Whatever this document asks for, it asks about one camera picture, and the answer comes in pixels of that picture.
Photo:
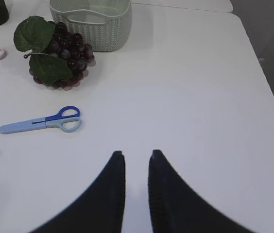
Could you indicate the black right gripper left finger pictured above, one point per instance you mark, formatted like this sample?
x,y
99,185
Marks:
x,y
100,208

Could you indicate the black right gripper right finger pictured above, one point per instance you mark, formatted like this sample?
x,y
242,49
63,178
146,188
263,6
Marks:
x,y
176,208

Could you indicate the purple artificial grape bunch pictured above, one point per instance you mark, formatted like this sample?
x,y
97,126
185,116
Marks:
x,y
57,56

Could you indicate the light green woven plastic basket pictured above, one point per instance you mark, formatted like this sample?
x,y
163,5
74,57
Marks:
x,y
104,24

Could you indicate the blue scissors with sheath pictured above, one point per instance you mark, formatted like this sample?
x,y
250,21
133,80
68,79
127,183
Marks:
x,y
67,119

